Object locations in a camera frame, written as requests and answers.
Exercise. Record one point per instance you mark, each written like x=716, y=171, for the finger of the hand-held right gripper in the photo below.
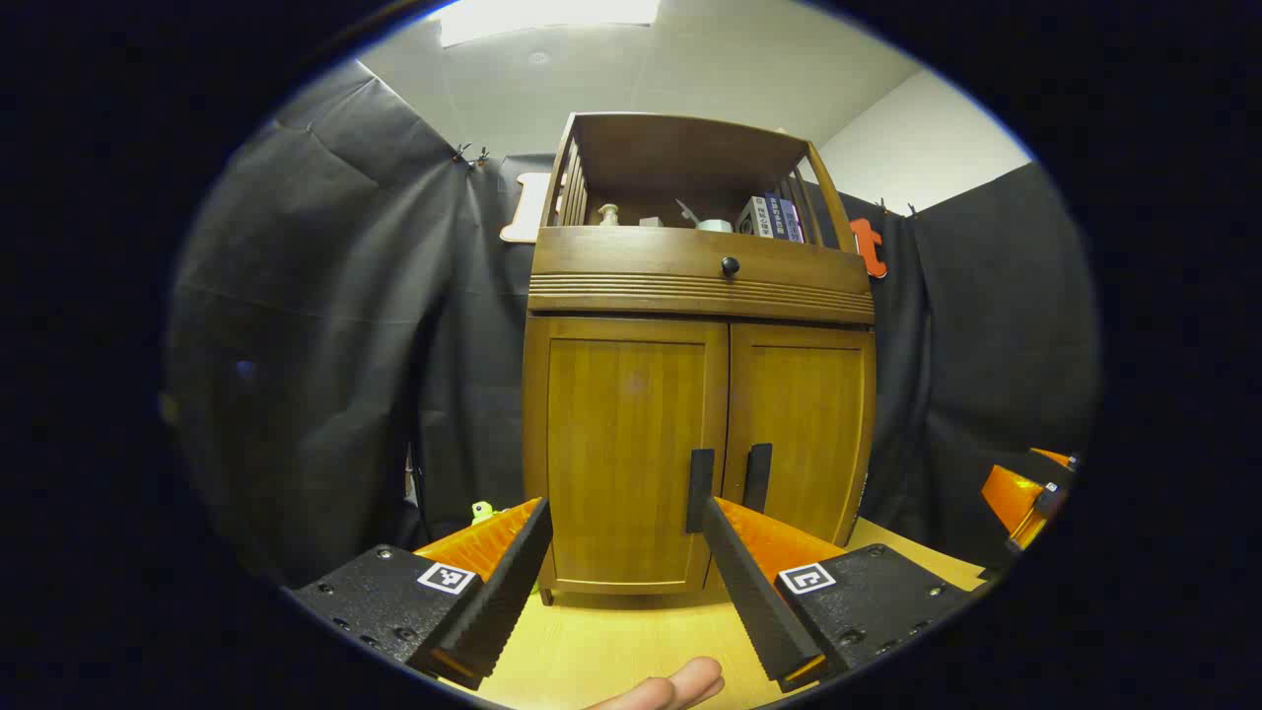
x=1053, y=457
x=1011, y=498

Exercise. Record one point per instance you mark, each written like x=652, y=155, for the small beige figurine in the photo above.
x=608, y=214

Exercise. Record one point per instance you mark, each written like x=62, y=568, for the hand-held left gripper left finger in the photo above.
x=513, y=582

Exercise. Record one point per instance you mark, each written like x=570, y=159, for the black backdrop cloth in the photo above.
x=325, y=345

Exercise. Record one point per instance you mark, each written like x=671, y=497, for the grey-blue book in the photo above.
x=791, y=221

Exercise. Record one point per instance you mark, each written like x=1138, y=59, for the wooden cabinet drawer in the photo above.
x=631, y=261

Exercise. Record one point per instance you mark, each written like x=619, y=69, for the dark blue book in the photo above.
x=775, y=216

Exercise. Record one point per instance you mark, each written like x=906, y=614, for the wooden double-door shoe cabinet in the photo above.
x=690, y=158

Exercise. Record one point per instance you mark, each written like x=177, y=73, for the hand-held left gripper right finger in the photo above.
x=749, y=592

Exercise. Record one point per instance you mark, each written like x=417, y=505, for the wooden shoe cabinet door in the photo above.
x=808, y=424
x=621, y=444

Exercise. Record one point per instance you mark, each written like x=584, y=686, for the ceiling light panel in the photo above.
x=547, y=18

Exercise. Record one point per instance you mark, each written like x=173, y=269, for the light grey book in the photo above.
x=754, y=218

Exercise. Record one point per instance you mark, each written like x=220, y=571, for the small green object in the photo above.
x=481, y=511

